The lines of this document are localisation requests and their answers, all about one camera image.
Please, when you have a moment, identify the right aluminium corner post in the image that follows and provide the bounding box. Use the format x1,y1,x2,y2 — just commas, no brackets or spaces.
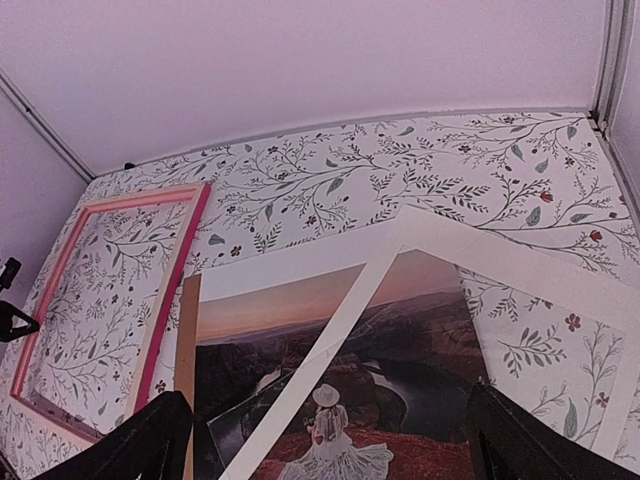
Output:
590,0,639,136

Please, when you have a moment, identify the left aluminium corner post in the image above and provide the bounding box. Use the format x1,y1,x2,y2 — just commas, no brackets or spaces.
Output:
1,69,96,184

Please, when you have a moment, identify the brown fibreboard backing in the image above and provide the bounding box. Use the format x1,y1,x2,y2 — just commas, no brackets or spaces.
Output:
175,273,203,480

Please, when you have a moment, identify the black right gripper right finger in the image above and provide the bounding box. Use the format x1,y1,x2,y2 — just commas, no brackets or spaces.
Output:
465,383,639,480

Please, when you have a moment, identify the pink wooden picture frame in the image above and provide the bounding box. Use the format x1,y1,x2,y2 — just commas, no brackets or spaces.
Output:
9,182,211,448

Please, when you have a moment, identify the aluminium corner post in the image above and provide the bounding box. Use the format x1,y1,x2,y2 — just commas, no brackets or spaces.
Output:
1,69,96,184
590,0,639,136

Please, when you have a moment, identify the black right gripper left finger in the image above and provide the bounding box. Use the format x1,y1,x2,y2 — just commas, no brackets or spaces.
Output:
39,391,193,480

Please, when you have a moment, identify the white mat board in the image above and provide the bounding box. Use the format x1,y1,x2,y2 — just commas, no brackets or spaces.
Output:
222,207,639,479

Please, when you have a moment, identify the canyon landscape photo print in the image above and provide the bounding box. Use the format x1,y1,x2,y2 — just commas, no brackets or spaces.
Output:
192,236,486,479

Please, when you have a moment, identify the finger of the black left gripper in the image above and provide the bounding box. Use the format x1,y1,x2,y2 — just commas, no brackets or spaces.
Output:
0,257,21,290
0,300,40,342

